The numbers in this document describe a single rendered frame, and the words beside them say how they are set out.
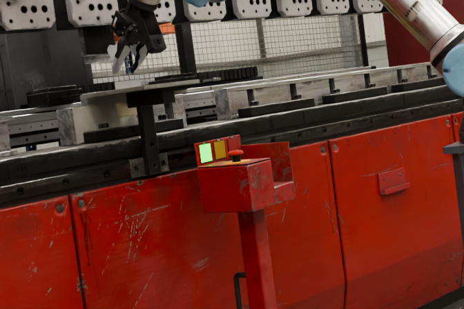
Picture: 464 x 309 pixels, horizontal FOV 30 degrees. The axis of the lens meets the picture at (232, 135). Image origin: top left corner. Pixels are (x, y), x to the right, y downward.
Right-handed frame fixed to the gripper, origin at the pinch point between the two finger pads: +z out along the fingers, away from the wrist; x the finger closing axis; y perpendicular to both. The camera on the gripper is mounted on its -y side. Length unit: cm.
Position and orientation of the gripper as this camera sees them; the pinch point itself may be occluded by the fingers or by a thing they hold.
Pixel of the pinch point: (126, 70)
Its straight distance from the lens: 227.3
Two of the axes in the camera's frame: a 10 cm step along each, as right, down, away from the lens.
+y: -6.2, -6.0, 5.1
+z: -3.5, 7.9, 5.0
